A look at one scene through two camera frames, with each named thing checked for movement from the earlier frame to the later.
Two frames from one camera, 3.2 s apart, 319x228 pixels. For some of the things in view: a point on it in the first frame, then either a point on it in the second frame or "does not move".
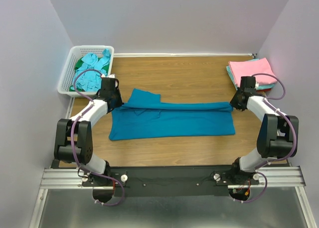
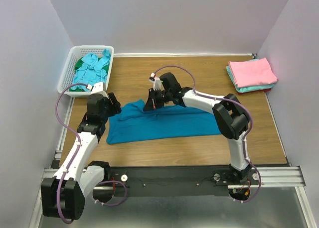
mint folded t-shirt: x=266 y=86 does not move
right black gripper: x=234 y=103 to x=151 y=103
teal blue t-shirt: x=144 y=116 does not move
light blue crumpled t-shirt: x=90 y=80 does not move
